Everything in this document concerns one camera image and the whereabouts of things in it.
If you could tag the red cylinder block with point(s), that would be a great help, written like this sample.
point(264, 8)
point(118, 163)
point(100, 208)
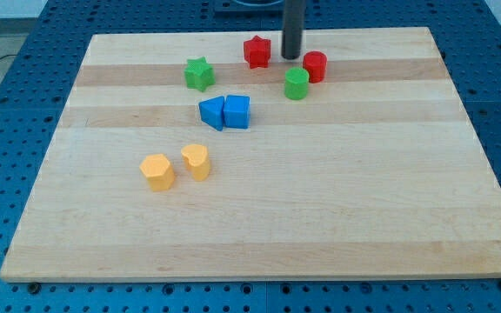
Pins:
point(315, 62)

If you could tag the wooden board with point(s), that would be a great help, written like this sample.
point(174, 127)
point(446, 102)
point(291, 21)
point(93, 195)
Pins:
point(377, 174)

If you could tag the blue cube block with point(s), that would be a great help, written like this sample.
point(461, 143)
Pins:
point(237, 111)

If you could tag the yellow heart block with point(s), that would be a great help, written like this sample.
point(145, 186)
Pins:
point(197, 161)

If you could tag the blue triangle block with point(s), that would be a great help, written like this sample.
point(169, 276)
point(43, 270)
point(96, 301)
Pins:
point(212, 112)

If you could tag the green cylinder block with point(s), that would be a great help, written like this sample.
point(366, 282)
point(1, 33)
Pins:
point(296, 80)

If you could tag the yellow hexagon block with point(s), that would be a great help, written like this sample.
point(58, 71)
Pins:
point(158, 172)

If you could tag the green star block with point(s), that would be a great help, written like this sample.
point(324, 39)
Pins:
point(199, 74)

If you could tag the red star block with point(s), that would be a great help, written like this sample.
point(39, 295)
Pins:
point(257, 52)

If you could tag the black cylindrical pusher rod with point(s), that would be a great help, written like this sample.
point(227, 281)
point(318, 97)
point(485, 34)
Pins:
point(292, 29)

